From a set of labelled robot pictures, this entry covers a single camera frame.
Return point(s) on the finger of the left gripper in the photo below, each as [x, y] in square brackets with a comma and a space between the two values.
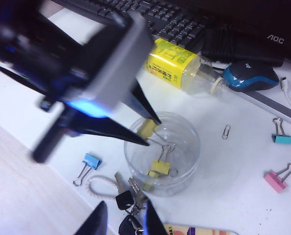
[145, 102]
[106, 128]

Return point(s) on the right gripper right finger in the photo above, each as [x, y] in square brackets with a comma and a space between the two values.
[154, 220]

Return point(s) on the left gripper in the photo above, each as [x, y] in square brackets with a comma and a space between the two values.
[37, 56]

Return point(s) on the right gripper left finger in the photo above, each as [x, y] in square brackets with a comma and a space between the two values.
[96, 220]

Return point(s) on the blue binder clip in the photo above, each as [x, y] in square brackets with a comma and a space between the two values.
[92, 161]

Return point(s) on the purple orange card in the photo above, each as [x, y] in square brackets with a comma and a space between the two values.
[197, 231]

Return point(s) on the yellow label drink bottle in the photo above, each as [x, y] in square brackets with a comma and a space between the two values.
[172, 66]

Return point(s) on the clear plastic jar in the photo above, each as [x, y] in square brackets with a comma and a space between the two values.
[184, 151]

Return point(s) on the white desk riser board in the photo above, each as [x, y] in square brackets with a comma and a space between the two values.
[233, 195]

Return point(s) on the silver paper clip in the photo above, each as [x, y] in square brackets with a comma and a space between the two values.
[226, 132]

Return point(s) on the black keyboard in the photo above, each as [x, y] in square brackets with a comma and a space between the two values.
[172, 19]

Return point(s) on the black blue computer mouse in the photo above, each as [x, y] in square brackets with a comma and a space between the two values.
[250, 76]

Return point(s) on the silver metal ruler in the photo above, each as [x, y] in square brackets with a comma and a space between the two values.
[270, 102]

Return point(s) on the pink binder clip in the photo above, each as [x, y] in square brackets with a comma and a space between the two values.
[275, 181]

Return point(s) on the black AOC monitor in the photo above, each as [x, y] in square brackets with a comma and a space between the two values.
[258, 19]

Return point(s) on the teal binder clip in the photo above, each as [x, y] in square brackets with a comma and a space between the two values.
[283, 140]

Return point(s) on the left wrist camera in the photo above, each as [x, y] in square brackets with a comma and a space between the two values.
[126, 61]

